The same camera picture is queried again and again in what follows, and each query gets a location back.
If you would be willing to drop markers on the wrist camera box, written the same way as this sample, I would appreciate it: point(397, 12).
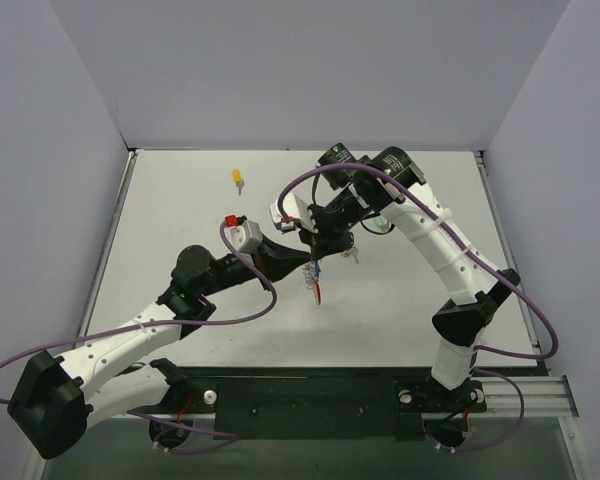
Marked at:
point(298, 217)
point(244, 235)

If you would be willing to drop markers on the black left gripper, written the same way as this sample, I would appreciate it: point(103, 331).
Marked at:
point(266, 254)

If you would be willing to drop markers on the metal key organiser red handle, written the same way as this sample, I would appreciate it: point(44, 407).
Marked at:
point(312, 283)

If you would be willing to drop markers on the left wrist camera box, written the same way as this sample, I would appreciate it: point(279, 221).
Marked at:
point(244, 235)

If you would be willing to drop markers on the key with yellow tag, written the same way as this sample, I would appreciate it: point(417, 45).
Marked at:
point(238, 180)

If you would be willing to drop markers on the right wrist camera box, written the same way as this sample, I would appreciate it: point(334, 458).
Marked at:
point(298, 217)

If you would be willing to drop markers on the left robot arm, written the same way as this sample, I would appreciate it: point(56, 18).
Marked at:
point(58, 397)

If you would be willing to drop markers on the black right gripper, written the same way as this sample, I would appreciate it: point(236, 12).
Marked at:
point(325, 226)

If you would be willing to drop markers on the aluminium front rail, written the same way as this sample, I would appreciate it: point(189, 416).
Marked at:
point(544, 397)

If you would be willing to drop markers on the key with green tag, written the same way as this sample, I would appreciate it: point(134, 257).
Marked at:
point(381, 224)

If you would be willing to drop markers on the keys with black tags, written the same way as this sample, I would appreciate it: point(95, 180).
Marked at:
point(351, 253)

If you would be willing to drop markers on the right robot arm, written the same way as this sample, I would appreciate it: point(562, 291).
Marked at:
point(475, 294)

